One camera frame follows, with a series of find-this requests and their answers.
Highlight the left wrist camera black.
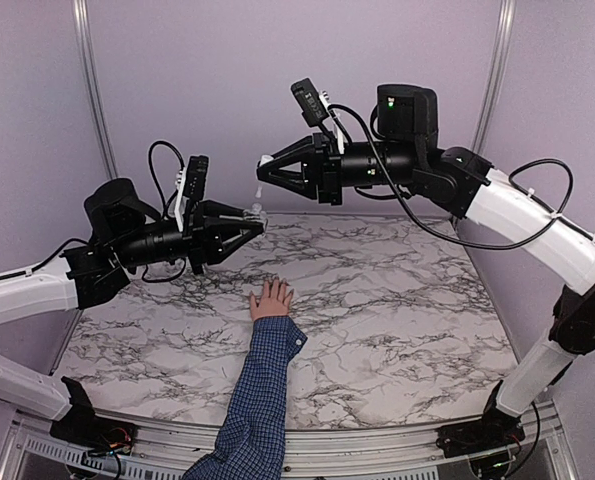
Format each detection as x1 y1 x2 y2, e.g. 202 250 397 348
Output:
173 155 209 233

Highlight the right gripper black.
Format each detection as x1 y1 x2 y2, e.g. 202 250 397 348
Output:
256 129 421 206

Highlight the person's bare hand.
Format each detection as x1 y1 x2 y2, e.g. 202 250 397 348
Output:
249 278 293 322

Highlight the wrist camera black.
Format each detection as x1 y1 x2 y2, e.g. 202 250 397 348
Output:
173 155 209 233
290 78 352 154

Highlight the right aluminium corner post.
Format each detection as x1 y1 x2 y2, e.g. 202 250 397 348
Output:
471 0 516 154

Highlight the left aluminium corner post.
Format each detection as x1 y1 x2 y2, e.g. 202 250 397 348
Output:
72 0 118 179

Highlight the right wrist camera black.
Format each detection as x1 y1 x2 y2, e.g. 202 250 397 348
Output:
290 78 352 154

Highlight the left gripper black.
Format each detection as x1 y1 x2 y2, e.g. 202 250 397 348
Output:
113 200 263 275

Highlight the aluminium front frame rail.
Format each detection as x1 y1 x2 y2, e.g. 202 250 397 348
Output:
0 403 578 479

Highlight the clear nail polish bottle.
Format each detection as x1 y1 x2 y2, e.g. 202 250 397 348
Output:
244 202 268 226

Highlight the aluminium corner post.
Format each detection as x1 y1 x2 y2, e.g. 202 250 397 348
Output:
471 0 516 154
72 0 118 179

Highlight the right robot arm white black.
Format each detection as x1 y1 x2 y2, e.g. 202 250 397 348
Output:
257 79 595 457

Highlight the blue checked shirt forearm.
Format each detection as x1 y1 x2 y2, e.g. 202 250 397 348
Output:
183 316 307 479

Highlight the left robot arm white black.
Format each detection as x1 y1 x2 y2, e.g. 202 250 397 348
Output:
0 178 266 445

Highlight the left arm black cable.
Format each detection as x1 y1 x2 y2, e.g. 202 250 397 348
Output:
140 140 188 284

